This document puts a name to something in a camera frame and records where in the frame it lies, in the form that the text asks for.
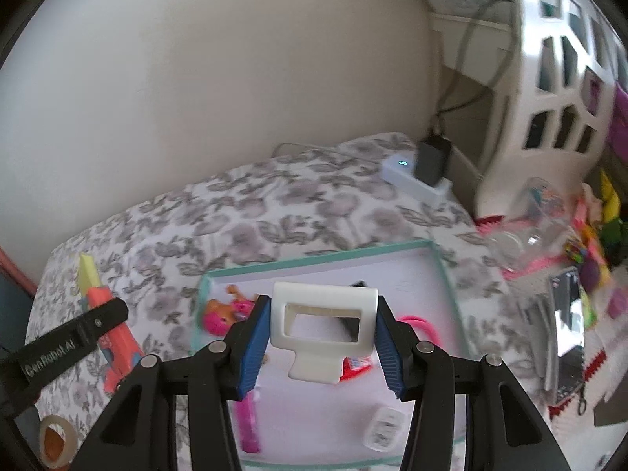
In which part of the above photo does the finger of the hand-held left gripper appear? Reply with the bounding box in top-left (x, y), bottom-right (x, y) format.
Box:
top-left (73, 297), bottom-right (130, 354)

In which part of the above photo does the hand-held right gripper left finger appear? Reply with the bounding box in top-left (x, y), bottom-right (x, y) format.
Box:
top-left (69, 296), bottom-right (272, 471)

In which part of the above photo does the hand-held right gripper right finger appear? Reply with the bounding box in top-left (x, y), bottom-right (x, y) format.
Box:
top-left (377, 294), bottom-right (572, 471)

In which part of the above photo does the red packet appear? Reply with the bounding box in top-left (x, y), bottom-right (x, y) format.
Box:
top-left (338, 356), bottom-right (376, 383)

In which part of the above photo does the orange and yellow toy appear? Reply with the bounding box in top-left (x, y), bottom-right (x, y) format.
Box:
top-left (77, 252), bottom-right (145, 394)

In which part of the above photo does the orange-haired pink doll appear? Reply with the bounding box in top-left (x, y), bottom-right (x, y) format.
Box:
top-left (205, 285), bottom-right (256, 337)

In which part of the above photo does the white plastic frame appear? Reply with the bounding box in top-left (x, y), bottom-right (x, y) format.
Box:
top-left (270, 282), bottom-right (380, 384)

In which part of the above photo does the white charger adapter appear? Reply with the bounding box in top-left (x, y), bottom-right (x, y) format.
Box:
top-left (364, 405), bottom-right (405, 452)

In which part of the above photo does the pink marker pen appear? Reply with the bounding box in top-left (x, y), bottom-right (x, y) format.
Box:
top-left (234, 387), bottom-right (263, 453)

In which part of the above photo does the white tray with teal rim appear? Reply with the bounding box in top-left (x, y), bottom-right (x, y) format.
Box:
top-left (189, 239), bottom-right (474, 469)

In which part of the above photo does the tape roll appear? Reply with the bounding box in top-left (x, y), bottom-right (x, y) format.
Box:
top-left (38, 414), bottom-right (78, 469)

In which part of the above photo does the grey floral tablecloth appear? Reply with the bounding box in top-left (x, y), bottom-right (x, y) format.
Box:
top-left (24, 131), bottom-right (555, 471)

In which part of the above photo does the grey flat book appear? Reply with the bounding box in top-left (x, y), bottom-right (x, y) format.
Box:
top-left (522, 294), bottom-right (560, 393)

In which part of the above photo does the clear drinking glass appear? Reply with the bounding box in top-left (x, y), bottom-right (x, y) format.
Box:
top-left (486, 177), bottom-right (572, 276)

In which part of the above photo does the black glossy box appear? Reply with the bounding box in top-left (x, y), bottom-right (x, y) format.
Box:
top-left (549, 266), bottom-right (590, 405)

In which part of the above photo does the white power strip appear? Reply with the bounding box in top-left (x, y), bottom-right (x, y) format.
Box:
top-left (380, 154), bottom-right (452, 205)

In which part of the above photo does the black power adapter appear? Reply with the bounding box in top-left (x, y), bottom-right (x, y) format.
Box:
top-left (414, 136), bottom-right (453, 187)

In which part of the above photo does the white lace mat red edge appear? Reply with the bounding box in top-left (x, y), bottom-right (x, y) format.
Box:
top-left (547, 319), bottom-right (628, 423)

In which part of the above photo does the purple ball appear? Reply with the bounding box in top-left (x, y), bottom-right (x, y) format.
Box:
top-left (581, 255), bottom-right (614, 288)

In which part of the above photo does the pink plush toy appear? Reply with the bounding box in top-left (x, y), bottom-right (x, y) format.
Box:
top-left (579, 184), bottom-right (602, 221)

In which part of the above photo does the green toy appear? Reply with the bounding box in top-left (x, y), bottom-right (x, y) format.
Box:
top-left (601, 221), bottom-right (628, 256)

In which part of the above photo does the white laundry basket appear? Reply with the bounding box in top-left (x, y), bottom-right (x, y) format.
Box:
top-left (473, 0), bottom-right (628, 219)

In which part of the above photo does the purple and orange blanket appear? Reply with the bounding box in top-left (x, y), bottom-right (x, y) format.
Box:
top-left (611, 83), bottom-right (628, 158)

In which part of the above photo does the pink ring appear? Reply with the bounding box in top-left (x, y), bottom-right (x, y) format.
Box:
top-left (397, 315), bottom-right (440, 349)

